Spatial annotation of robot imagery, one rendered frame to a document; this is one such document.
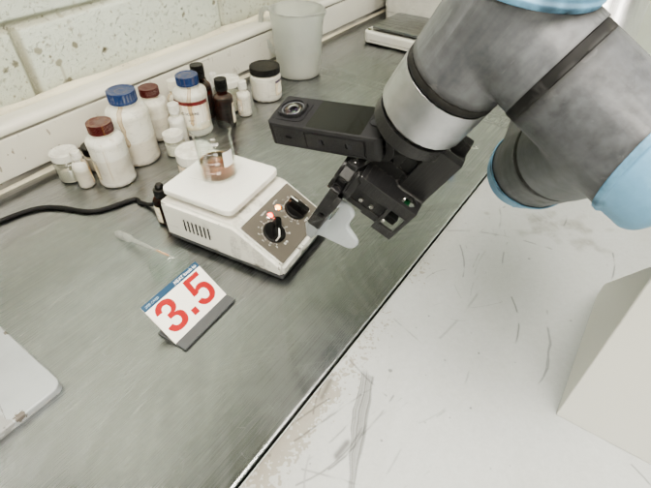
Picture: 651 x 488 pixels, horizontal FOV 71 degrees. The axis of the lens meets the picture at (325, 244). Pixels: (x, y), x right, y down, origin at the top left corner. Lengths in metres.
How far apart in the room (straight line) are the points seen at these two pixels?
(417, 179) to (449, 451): 0.27
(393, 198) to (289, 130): 0.11
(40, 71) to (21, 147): 0.14
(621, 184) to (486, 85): 0.10
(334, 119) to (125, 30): 0.68
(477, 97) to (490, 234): 0.42
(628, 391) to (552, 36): 0.32
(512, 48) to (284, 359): 0.39
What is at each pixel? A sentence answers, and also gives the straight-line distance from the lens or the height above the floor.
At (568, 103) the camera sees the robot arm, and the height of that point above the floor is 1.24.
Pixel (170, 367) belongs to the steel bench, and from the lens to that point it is 0.56.
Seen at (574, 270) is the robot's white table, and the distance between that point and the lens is 0.72.
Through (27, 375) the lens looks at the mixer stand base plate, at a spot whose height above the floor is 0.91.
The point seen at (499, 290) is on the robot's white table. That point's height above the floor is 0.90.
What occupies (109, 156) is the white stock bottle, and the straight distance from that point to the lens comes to 0.82.
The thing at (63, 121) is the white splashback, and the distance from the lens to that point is 0.94.
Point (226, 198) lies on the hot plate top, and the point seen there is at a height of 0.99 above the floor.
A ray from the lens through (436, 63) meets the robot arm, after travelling 0.32.
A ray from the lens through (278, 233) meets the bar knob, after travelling 0.60.
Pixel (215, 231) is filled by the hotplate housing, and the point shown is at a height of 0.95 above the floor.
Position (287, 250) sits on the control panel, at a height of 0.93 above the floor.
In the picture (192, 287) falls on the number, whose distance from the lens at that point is 0.59.
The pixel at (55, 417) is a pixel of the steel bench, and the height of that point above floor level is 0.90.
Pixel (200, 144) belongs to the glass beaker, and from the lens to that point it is 0.63.
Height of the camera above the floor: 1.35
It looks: 42 degrees down
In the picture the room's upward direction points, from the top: straight up
